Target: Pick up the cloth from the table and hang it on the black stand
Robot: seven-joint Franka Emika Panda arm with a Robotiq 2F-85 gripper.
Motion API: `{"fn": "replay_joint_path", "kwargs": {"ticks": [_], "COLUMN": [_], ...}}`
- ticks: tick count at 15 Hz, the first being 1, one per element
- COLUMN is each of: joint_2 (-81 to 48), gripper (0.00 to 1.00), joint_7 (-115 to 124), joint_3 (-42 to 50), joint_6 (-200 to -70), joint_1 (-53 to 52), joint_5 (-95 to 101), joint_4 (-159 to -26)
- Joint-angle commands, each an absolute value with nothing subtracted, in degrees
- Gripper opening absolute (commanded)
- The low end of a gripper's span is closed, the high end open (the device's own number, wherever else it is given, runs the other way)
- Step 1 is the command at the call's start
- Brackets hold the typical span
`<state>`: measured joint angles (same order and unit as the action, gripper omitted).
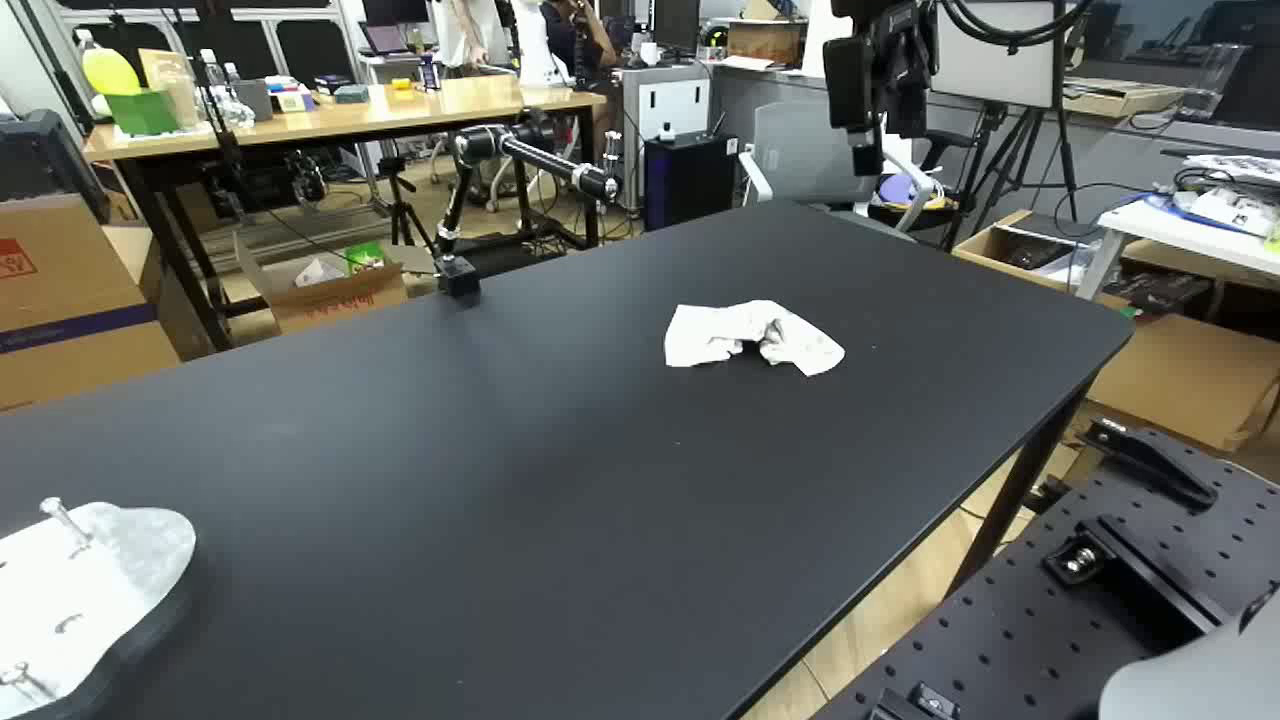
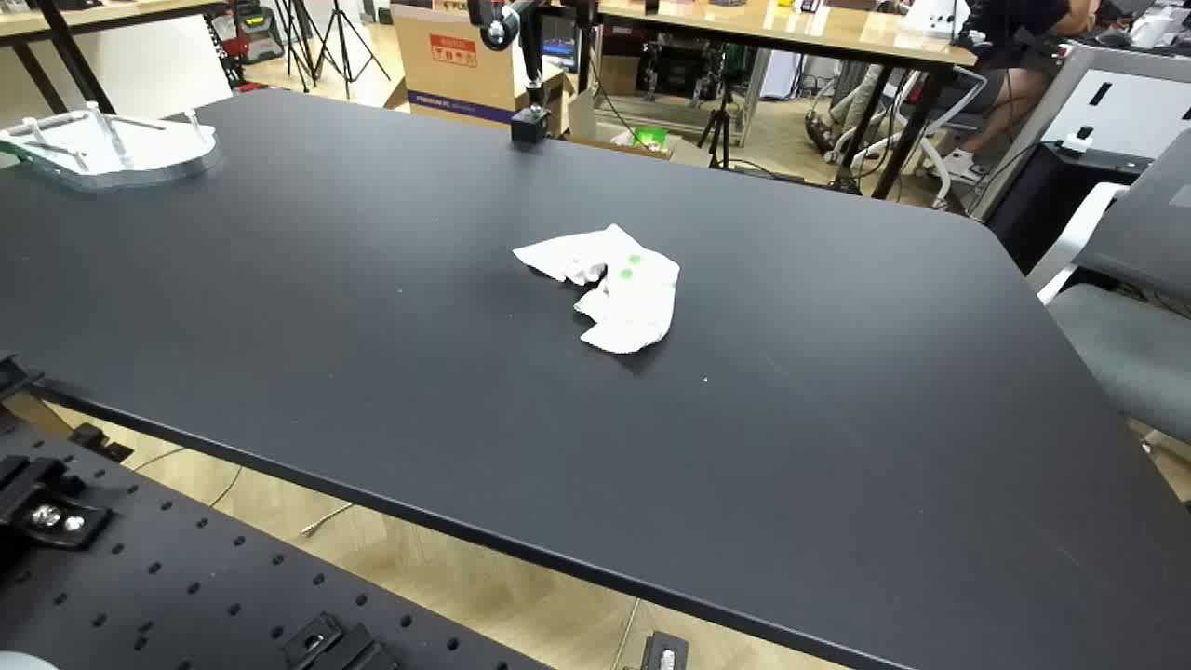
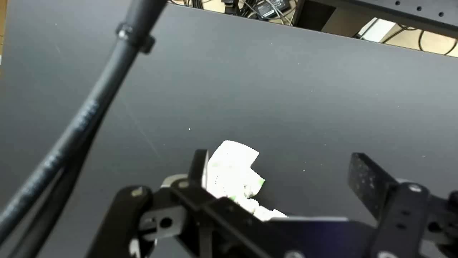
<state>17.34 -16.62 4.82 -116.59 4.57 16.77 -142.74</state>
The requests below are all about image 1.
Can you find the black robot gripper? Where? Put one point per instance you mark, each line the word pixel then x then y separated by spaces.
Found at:
pixel 879 73

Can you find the white leaf-print cloth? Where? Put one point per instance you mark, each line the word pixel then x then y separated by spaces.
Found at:
pixel 707 333

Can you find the grey office chair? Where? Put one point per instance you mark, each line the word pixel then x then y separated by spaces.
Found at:
pixel 794 153

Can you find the white projector screen board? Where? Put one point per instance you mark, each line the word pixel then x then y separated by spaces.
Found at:
pixel 986 49

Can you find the black computer tower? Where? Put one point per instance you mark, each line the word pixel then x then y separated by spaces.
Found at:
pixel 685 177

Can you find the seated person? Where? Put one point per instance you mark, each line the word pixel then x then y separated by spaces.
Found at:
pixel 578 36

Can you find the flat cardboard sheet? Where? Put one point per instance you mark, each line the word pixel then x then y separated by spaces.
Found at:
pixel 1188 378

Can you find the long wooden desk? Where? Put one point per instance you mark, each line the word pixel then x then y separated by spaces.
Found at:
pixel 158 165

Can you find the black perforated breadboard plate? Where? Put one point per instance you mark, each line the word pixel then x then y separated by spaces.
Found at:
pixel 1102 576

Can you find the open cardboard box with items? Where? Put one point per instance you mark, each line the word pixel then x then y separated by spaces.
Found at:
pixel 330 284

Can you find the large cardboard box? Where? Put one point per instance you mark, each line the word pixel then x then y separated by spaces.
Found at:
pixel 70 312

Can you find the black clamp bracket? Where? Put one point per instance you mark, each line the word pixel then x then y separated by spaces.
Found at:
pixel 1150 462

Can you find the black camera tripod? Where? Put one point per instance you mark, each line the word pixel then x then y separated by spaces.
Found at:
pixel 407 223

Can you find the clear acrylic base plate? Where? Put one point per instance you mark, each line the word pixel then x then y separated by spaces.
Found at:
pixel 73 584

